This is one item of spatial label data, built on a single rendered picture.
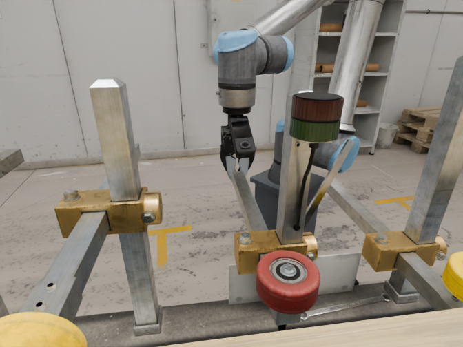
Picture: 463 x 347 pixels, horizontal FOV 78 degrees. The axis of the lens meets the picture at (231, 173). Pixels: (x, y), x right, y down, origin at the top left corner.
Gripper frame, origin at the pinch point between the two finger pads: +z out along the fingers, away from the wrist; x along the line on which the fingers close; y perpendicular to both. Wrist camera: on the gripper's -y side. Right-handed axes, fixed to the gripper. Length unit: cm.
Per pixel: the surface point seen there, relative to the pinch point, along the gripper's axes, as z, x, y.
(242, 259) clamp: -2.8, 4.3, -33.3
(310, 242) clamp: -4.0, -7.3, -32.3
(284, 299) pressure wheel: -7.3, 1.6, -45.7
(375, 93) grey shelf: 17, -189, 229
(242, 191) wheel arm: -3.5, 0.7, -11.7
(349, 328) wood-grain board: -8, -4, -50
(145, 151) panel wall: 73, 63, 233
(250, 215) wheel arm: -3.5, 0.8, -21.8
